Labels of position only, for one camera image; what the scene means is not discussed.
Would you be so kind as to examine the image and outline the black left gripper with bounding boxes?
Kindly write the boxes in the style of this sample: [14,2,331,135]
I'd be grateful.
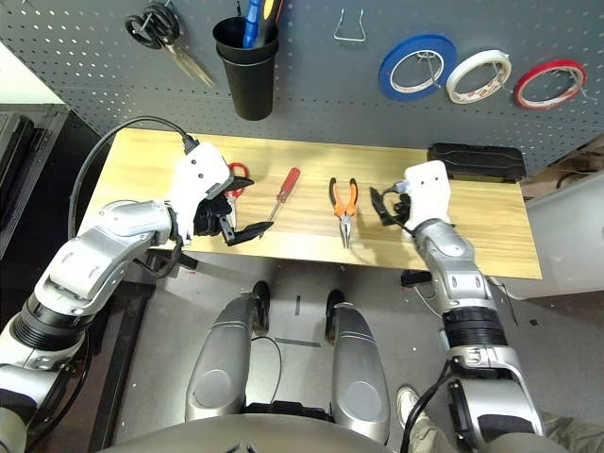
[193,176,275,247]

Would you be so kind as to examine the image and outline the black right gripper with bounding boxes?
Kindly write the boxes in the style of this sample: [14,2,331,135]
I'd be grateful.
[369,186,412,227]

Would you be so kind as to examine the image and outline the orange black needle-nose pliers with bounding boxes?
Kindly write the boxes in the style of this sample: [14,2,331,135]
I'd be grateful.
[328,176,359,250]

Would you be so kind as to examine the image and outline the red handled scissors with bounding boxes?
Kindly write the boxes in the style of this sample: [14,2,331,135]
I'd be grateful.
[227,161,251,228]

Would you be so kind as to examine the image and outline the red handled screwdriver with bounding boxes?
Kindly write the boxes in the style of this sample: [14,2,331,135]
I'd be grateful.
[262,166,302,227]

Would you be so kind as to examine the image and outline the red tape roll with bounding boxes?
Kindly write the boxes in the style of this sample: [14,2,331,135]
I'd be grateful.
[512,59,589,112]

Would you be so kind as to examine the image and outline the dark grey pegboard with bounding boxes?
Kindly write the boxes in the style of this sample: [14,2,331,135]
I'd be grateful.
[0,0,604,176]

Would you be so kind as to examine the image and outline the flat black plastic box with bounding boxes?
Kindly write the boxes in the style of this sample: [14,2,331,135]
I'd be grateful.
[427,143,528,184]

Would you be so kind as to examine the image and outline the black plastic cup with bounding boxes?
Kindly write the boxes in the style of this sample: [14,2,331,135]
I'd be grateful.
[211,16,279,122]

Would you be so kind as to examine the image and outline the blue tape roll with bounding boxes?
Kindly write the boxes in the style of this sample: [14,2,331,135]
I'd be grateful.
[377,33,458,102]

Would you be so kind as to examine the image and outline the white tape roll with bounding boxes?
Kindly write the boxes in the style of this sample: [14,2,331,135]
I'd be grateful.
[445,48,513,105]

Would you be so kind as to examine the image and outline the metal peg hook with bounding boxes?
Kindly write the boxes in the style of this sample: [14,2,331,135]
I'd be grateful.
[563,65,590,99]
[417,50,445,90]
[490,60,510,90]
[141,0,174,30]

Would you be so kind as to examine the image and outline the silver left robot leg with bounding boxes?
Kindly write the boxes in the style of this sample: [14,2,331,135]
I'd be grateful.
[184,280,271,424]

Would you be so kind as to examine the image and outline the silver robot leg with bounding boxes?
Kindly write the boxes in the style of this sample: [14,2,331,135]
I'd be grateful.
[325,288,392,445]
[184,280,271,424]

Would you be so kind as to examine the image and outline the silver right robot leg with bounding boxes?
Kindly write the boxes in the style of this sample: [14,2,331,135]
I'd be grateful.
[325,288,392,445]

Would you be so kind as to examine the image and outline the light grey cabinet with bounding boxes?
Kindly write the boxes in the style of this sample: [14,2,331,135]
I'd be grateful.
[507,167,604,302]

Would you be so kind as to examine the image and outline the person leg with shoe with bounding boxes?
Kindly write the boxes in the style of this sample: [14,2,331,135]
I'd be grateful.
[395,385,604,453]

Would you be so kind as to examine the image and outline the grey robot torso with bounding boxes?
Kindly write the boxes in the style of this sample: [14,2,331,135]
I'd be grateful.
[101,412,397,453]

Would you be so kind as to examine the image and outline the black ribbed tool case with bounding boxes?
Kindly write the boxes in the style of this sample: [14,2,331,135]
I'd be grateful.
[0,112,38,194]

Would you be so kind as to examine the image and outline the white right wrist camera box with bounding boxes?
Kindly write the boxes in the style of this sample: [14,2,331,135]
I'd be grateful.
[403,159,455,231]

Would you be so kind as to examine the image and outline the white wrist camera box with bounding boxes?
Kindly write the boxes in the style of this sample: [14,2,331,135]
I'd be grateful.
[168,141,233,246]
[403,159,455,231]

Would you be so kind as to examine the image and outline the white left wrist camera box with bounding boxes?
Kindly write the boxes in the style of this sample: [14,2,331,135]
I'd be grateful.
[168,141,233,246]

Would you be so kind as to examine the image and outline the black table frame bar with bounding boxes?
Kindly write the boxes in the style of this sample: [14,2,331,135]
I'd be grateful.
[141,249,199,271]

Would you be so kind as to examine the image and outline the black left wrist camera cable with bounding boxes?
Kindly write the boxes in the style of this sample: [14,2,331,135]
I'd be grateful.
[67,116,198,240]

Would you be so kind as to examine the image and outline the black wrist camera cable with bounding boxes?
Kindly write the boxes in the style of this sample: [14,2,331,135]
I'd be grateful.
[67,116,198,240]
[380,182,454,453]

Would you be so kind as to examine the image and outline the metal wire pliers holder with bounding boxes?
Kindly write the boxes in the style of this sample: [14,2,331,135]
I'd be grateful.
[333,8,367,43]

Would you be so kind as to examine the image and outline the orange black handled screwdriver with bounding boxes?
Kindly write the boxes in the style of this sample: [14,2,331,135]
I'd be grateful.
[257,0,284,48]

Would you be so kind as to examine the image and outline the black handled scissors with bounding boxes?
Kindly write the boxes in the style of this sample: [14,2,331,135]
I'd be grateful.
[124,2,217,91]

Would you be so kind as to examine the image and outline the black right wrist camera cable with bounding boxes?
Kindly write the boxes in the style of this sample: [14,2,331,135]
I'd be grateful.
[380,182,454,453]

